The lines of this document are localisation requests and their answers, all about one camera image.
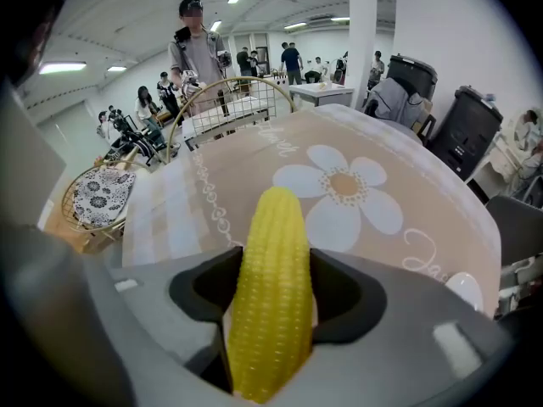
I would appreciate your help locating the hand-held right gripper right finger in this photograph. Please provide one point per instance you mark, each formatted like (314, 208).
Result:
(394, 346)

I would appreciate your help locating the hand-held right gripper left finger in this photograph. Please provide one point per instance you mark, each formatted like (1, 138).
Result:
(140, 333)

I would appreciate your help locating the yellow corn cob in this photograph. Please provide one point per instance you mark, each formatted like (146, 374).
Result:
(271, 295)

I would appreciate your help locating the black and white floral cloth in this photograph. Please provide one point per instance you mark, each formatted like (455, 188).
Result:
(102, 197)

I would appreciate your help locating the grey chair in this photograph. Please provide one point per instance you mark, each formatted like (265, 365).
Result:
(517, 227)

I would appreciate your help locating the beige flower print tablecloth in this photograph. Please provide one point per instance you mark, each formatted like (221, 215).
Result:
(382, 151)

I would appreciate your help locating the black plastic bin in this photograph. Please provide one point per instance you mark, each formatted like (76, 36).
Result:
(466, 134)
(413, 72)

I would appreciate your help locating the white dresser with mirror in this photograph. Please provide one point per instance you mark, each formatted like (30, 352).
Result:
(513, 151)

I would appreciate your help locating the grey jacket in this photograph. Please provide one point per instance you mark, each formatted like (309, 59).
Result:
(394, 102)

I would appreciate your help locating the white table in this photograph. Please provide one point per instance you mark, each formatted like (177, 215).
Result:
(322, 93)

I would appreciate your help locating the white pillar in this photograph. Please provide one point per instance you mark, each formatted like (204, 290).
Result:
(362, 36)

